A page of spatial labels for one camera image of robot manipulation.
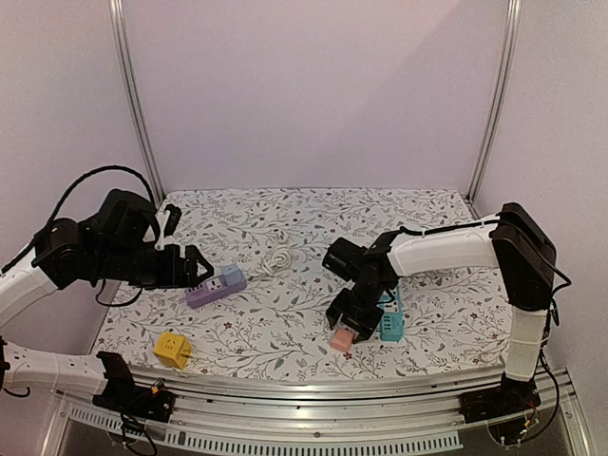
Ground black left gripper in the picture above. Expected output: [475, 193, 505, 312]
[94, 242, 215, 291]

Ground pink charger plug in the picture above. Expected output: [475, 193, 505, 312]
[330, 329, 354, 353]

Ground yellow cube socket adapter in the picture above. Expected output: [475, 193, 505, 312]
[153, 332, 193, 371]

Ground blue charger plug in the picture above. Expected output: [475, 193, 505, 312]
[221, 264, 247, 292]

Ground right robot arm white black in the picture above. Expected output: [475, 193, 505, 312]
[322, 202, 557, 424]

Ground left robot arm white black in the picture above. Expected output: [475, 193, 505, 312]
[1, 189, 214, 423]

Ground purple power strip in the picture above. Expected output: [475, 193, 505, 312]
[185, 275, 246, 309]

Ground teal power strip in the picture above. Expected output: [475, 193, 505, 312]
[378, 287, 404, 342]

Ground floral patterned table mat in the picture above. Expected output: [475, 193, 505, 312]
[92, 187, 545, 381]

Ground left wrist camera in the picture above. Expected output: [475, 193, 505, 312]
[155, 204, 181, 251]

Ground white coiled cable left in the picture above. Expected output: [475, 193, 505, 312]
[246, 227, 295, 281]

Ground left aluminium frame post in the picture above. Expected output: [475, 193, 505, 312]
[108, 0, 166, 203]

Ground aluminium frame post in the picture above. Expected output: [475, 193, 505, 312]
[465, 0, 523, 207]
[108, 0, 166, 203]

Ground right aluminium frame post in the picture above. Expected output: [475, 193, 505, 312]
[465, 0, 523, 207]

